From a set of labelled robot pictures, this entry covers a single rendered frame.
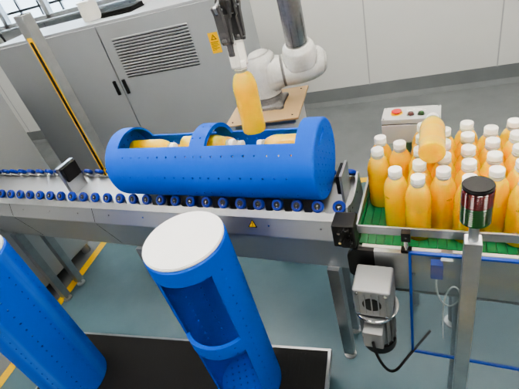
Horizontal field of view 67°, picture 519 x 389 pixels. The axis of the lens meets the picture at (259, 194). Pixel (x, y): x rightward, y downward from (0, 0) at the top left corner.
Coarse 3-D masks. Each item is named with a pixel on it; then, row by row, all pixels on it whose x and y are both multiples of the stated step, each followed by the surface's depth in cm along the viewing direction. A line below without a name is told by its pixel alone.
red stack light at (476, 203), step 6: (462, 192) 82; (492, 192) 80; (462, 198) 83; (468, 198) 81; (474, 198) 80; (480, 198) 80; (486, 198) 80; (492, 198) 80; (462, 204) 84; (468, 204) 82; (474, 204) 81; (480, 204) 81; (486, 204) 80; (492, 204) 81; (474, 210) 82; (480, 210) 81
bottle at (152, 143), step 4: (136, 140) 169; (140, 140) 168; (144, 140) 167; (148, 140) 166; (152, 140) 165; (156, 140) 164; (160, 140) 163; (164, 140) 163; (132, 144) 168; (136, 144) 167; (140, 144) 166; (144, 144) 165; (148, 144) 164; (152, 144) 163; (156, 144) 163; (160, 144) 162; (164, 144) 162; (168, 144) 162
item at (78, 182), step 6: (66, 162) 189; (72, 162) 190; (60, 168) 186; (66, 168) 188; (72, 168) 190; (78, 168) 194; (60, 174) 187; (66, 174) 188; (72, 174) 190; (78, 174) 194; (66, 180) 189; (72, 180) 190; (78, 180) 196; (84, 180) 199; (66, 186) 191; (72, 186) 192; (78, 186) 196
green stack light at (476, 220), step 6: (462, 210) 85; (468, 210) 83; (486, 210) 82; (492, 210) 82; (462, 216) 86; (468, 216) 84; (474, 216) 83; (480, 216) 82; (486, 216) 82; (492, 216) 84; (462, 222) 86; (468, 222) 85; (474, 222) 84; (480, 222) 83; (486, 222) 83; (474, 228) 85
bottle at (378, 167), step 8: (376, 160) 127; (384, 160) 127; (368, 168) 130; (376, 168) 127; (384, 168) 127; (368, 176) 132; (376, 176) 129; (384, 176) 128; (368, 184) 136; (376, 184) 131; (376, 192) 133; (376, 200) 135
